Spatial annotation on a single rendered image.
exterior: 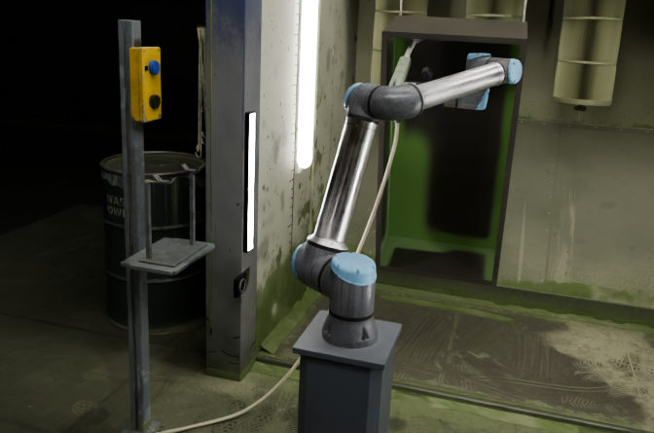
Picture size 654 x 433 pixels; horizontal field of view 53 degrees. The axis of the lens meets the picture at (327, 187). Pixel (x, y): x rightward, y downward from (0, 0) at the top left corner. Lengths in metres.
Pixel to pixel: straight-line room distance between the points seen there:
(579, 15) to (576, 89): 0.41
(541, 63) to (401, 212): 1.46
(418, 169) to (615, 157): 1.46
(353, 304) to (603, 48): 2.42
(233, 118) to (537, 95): 2.26
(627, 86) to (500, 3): 0.98
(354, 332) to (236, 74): 1.22
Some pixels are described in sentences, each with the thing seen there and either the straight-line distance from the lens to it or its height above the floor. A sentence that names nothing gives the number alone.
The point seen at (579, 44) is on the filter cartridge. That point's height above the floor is 1.60.
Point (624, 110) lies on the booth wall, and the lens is 4.50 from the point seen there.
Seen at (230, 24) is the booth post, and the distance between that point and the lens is 2.82.
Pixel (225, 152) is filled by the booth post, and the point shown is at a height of 1.10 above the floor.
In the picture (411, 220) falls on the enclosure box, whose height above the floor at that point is 0.64.
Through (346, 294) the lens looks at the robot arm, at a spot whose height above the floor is 0.82.
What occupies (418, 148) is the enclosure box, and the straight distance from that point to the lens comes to 3.40.
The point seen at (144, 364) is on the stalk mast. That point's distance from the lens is 2.82.
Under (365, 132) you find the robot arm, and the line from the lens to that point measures 2.25.
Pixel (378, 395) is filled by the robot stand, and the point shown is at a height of 0.51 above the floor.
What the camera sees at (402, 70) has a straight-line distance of 2.73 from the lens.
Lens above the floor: 1.68
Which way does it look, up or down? 14 degrees down
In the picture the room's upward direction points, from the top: 3 degrees clockwise
